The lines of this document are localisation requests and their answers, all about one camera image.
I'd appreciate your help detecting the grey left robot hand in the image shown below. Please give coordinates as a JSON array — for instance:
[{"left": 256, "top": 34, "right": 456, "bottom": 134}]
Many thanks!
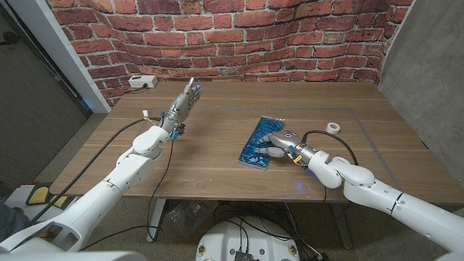
[{"left": 158, "top": 77, "right": 202, "bottom": 133}]

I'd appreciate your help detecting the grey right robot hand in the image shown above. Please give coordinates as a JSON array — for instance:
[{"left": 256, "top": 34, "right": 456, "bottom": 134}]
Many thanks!
[{"left": 253, "top": 130, "right": 304, "bottom": 160}]

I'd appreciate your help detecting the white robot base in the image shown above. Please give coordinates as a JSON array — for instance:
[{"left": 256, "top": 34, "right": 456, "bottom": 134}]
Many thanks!
[{"left": 195, "top": 216, "right": 301, "bottom": 261}]

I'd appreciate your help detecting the white power strip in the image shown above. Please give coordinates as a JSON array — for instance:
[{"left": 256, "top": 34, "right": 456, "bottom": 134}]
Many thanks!
[{"left": 128, "top": 75, "right": 159, "bottom": 89}]

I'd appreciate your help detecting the brick print backdrop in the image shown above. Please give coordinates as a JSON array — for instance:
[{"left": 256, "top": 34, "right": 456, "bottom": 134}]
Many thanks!
[{"left": 45, "top": 0, "right": 414, "bottom": 108}]

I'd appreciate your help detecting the grey table leg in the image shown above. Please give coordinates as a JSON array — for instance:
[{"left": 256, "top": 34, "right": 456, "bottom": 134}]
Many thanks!
[{"left": 329, "top": 202, "right": 355, "bottom": 250}]

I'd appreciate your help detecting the clear plastic bag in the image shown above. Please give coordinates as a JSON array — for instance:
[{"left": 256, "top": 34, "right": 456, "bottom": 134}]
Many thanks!
[{"left": 166, "top": 201, "right": 215, "bottom": 233}]

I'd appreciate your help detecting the white table leg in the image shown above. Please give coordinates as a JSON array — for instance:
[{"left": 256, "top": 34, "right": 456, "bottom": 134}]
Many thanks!
[{"left": 146, "top": 198, "right": 167, "bottom": 243}]

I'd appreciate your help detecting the black box on base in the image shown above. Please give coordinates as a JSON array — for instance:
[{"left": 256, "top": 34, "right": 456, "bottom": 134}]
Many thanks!
[{"left": 234, "top": 249, "right": 257, "bottom": 261}]

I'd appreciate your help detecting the white board with yellow shapes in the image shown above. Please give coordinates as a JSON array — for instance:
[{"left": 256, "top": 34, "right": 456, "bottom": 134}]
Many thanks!
[{"left": 3, "top": 183, "right": 75, "bottom": 223}]

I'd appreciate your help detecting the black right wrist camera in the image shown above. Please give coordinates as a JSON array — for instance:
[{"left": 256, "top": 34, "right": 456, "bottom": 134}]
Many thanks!
[{"left": 288, "top": 144, "right": 304, "bottom": 165}]

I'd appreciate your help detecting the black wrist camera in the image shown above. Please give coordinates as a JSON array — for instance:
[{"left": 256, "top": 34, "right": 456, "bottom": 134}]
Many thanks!
[
  {"left": 288, "top": 144, "right": 304, "bottom": 165},
  {"left": 171, "top": 123, "right": 186, "bottom": 141}
]

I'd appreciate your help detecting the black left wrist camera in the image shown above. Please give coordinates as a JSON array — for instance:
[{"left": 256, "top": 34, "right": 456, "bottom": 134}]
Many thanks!
[{"left": 171, "top": 123, "right": 186, "bottom": 141}]

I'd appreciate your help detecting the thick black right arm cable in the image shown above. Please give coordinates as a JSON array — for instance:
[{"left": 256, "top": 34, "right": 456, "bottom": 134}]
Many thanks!
[{"left": 301, "top": 130, "right": 359, "bottom": 167}]

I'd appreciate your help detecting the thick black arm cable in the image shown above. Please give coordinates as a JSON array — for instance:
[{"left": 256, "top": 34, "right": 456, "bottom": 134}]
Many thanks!
[
  {"left": 301, "top": 130, "right": 359, "bottom": 167},
  {"left": 28, "top": 117, "right": 162, "bottom": 226}
]

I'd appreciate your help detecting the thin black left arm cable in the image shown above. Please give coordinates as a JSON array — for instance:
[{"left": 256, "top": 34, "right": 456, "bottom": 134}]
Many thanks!
[{"left": 79, "top": 138, "right": 175, "bottom": 252}]

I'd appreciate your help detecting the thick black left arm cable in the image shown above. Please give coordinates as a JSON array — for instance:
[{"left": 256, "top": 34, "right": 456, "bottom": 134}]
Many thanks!
[{"left": 28, "top": 117, "right": 162, "bottom": 226}]

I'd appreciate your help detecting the white door frame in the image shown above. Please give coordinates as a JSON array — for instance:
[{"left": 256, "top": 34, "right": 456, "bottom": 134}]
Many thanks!
[{"left": 7, "top": 0, "right": 112, "bottom": 114}]

